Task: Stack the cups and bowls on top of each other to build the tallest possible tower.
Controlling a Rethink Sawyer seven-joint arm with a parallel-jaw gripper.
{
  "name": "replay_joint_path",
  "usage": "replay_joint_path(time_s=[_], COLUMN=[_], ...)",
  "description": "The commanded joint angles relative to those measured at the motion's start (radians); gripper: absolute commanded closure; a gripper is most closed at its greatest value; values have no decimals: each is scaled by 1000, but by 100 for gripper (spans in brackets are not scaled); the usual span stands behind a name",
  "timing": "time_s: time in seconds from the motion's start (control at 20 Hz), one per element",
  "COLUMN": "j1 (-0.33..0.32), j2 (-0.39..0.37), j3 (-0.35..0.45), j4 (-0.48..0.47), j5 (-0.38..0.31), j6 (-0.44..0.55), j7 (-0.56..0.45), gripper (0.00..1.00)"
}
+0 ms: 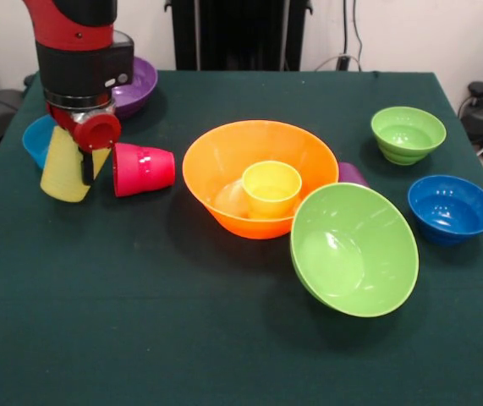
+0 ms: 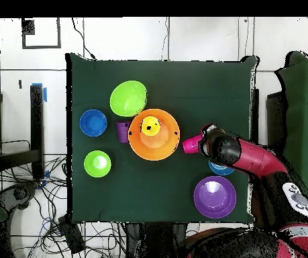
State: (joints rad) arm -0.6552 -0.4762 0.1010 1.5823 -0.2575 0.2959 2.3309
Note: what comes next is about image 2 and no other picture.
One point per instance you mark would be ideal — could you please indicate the red cup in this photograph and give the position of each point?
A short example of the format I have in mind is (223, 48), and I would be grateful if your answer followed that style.
(191, 145)

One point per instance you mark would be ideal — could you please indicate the large orange bowl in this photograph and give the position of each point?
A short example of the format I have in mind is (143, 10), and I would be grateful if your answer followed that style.
(167, 145)

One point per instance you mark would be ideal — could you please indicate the yellow cup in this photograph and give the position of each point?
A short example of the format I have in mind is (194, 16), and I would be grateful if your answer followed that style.
(151, 130)

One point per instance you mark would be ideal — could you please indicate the large green bowl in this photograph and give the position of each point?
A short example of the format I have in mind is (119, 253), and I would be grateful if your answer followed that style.
(128, 98)

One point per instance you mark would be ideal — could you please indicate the purple cup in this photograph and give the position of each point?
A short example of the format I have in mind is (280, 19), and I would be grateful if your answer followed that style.
(122, 133)

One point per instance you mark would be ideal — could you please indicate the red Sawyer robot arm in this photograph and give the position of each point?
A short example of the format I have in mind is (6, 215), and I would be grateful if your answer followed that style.
(261, 161)

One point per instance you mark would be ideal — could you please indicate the light blue bowl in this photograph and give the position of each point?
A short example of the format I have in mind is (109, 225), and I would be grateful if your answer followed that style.
(220, 170)

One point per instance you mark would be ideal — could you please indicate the dark green table cloth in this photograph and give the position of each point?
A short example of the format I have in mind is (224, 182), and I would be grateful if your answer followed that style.
(169, 80)

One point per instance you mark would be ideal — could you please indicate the large purple bowl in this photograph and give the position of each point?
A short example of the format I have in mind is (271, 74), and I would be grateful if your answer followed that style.
(214, 197)

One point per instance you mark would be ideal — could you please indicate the dark blue bowl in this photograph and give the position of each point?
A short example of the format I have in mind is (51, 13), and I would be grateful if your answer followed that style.
(93, 123)

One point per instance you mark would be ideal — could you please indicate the small green bowl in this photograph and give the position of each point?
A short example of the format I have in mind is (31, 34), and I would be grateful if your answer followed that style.
(97, 163)

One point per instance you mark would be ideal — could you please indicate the black power brick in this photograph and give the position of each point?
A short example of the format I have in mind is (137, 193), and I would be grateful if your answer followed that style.
(71, 236)

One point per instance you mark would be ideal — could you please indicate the black wheeled base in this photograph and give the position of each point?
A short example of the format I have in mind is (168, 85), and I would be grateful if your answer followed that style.
(16, 194)

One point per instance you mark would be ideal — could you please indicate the black post with blue tape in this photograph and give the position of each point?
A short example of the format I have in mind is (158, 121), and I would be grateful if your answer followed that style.
(37, 129)

